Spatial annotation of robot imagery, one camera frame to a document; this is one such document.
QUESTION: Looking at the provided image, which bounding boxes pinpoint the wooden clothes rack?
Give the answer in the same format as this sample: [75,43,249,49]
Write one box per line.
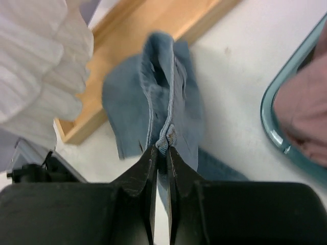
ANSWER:
[56,0,239,145]

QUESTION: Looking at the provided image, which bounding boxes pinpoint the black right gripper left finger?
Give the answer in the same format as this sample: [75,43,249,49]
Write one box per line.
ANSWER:
[1,146,158,244]

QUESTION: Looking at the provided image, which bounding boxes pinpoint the teal plastic tray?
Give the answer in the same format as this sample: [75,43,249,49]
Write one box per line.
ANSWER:
[260,15,326,187]

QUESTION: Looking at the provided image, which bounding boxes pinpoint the blue denim skirt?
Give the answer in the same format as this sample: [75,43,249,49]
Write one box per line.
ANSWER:
[102,32,246,207]

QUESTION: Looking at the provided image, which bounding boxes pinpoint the pink ruffled skirt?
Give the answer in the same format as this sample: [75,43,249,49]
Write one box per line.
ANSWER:
[273,28,326,167]

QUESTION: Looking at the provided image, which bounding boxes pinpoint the white ruffled skirt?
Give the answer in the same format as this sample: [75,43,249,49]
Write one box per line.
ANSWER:
[1,1,94,150]

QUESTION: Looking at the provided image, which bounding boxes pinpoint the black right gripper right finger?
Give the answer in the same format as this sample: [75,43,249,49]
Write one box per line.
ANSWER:
[167,147,326,244]

